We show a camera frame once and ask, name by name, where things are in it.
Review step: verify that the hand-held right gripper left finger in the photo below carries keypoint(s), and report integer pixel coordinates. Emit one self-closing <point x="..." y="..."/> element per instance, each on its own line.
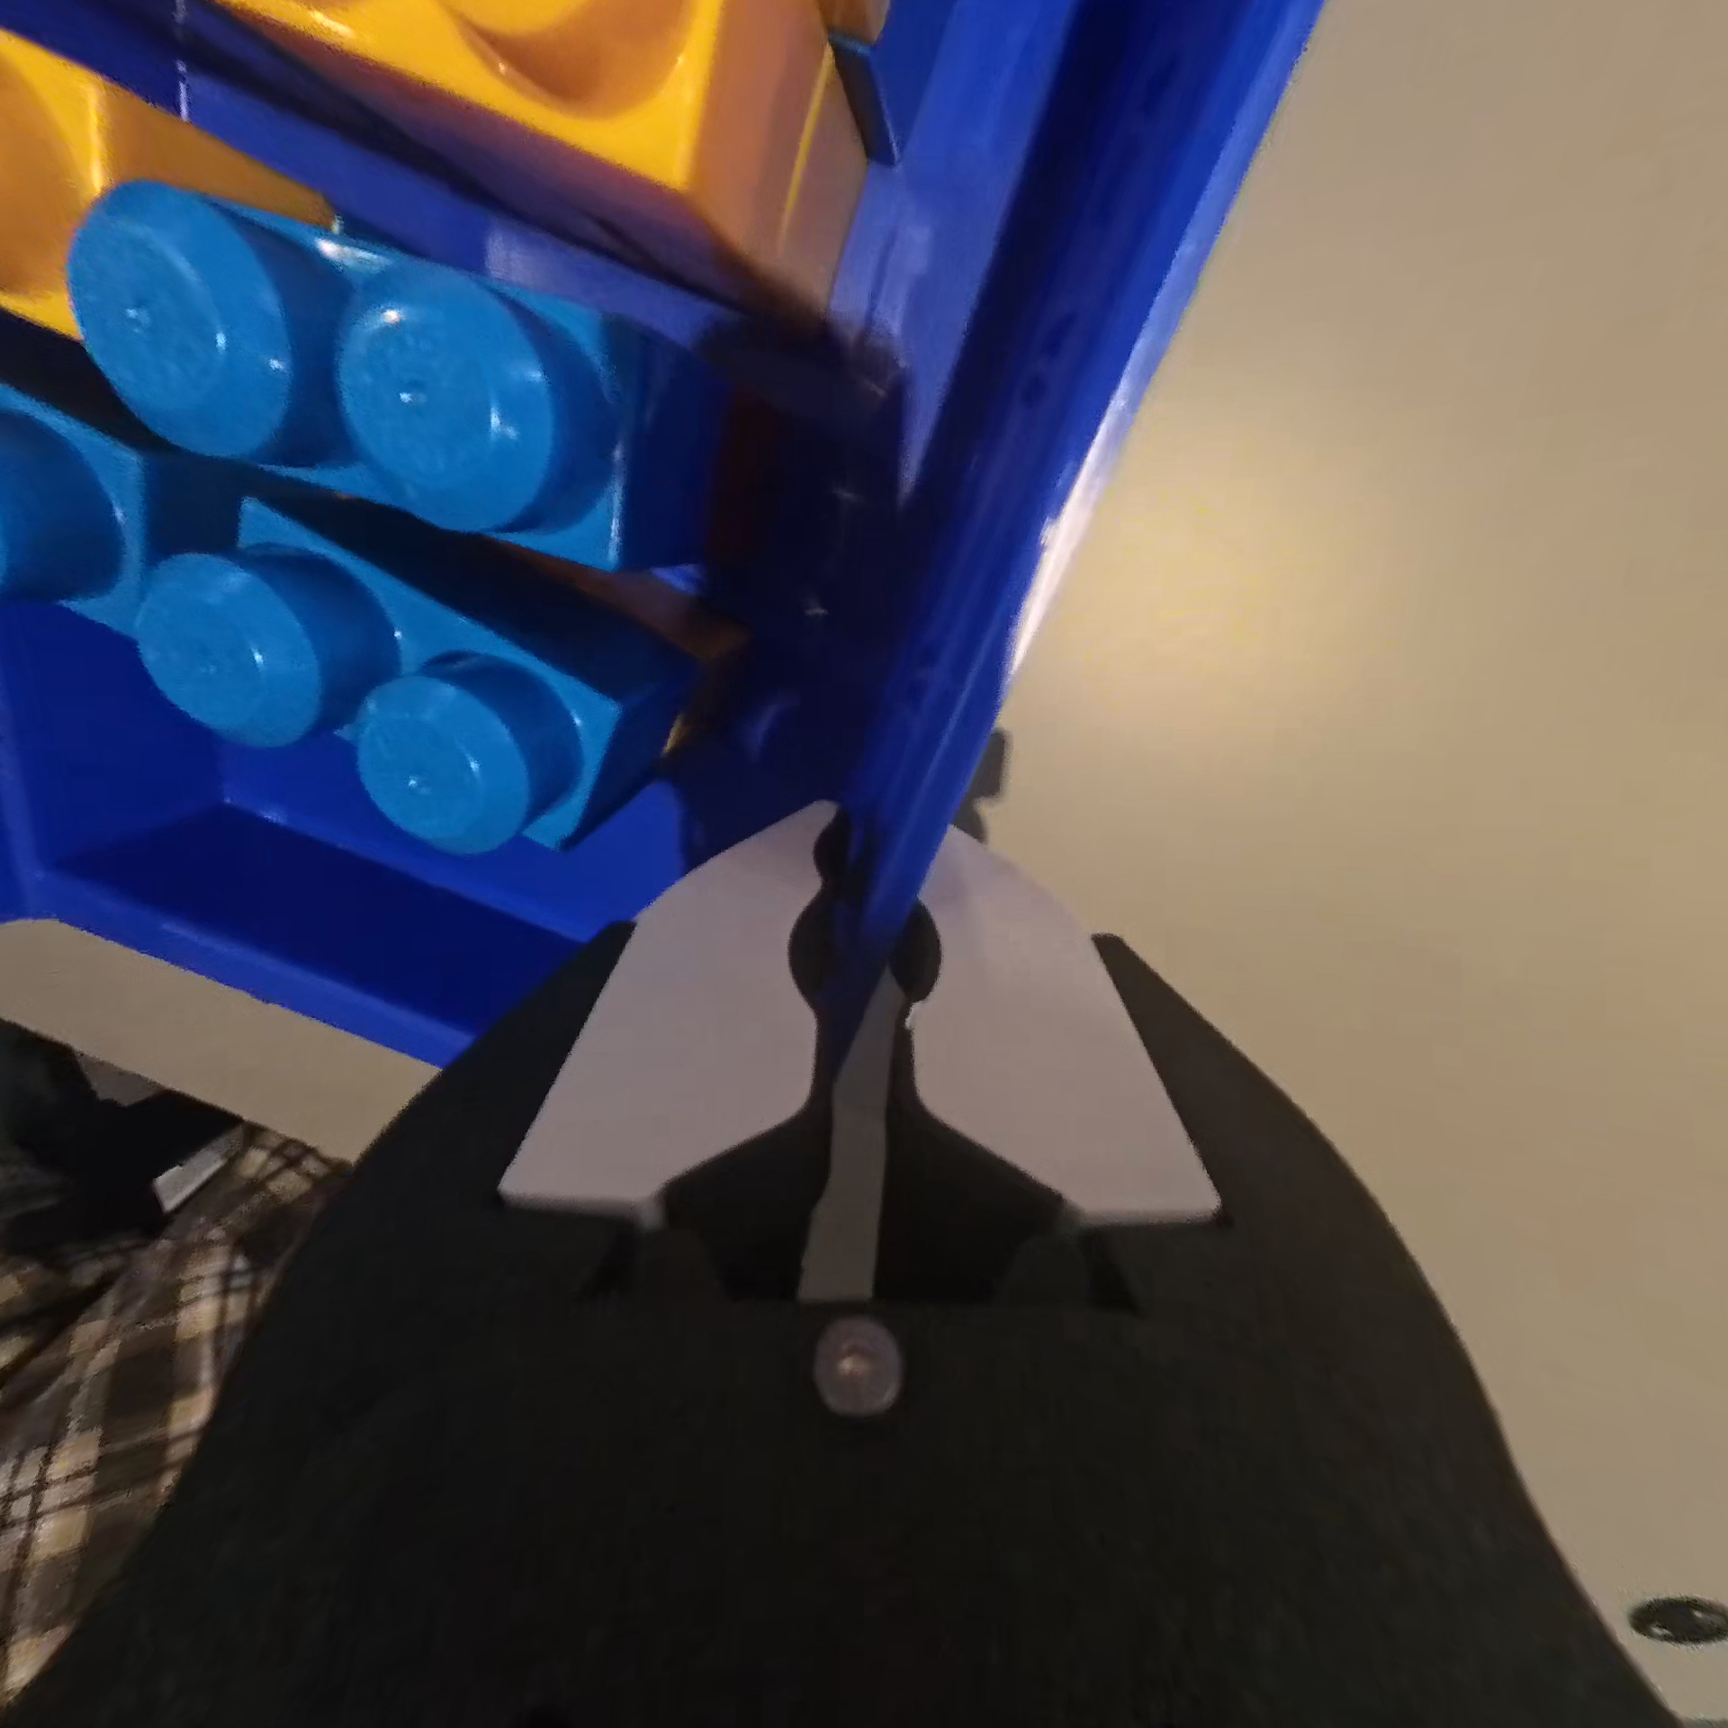
<point x="676" y="1053"/>

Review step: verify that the blue plastic bin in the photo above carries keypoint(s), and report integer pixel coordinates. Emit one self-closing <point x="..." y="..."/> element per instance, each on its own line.
<point x="1040" y="405"/>

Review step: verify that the person's plaid shirt torso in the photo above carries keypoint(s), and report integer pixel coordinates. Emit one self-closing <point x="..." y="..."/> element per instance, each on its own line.
<point x="123" y="1350"/>

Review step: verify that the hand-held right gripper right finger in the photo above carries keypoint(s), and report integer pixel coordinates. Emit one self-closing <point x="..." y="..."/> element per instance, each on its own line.
<point x="1040" y="1066"/>

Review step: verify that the pile of yellow and blue blocks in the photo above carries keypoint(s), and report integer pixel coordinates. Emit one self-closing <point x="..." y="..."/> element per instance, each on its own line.
<point x="406" y="405"/>

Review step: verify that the black table grommet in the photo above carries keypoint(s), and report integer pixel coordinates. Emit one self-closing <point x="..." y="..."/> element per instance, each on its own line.
<point x="1681" y="1619"/>

